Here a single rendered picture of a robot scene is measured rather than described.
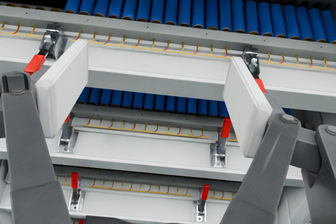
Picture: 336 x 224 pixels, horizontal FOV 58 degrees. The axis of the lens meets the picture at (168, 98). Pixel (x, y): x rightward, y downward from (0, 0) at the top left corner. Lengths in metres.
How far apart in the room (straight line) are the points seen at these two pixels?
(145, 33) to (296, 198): 0.45
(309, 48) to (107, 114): 0.34
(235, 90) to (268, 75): 0.27
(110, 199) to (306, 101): 0.45
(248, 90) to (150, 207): 0.56
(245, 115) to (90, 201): 0.58
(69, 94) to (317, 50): 0.37
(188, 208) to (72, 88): 0.56
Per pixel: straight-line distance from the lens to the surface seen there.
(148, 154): 0.55
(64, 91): 0.16
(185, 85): 0.42
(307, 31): 0.50
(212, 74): 0.42
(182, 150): 0.55
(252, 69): 0.41
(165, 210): 0.70
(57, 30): 0.43
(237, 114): 0.17
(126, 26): 0.43
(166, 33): 0.42
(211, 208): 0.72
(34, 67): 0.38
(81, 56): 0.19
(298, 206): 0.68
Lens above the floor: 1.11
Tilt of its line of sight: 39 degrees down
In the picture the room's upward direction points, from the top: 8 degrees clockwise
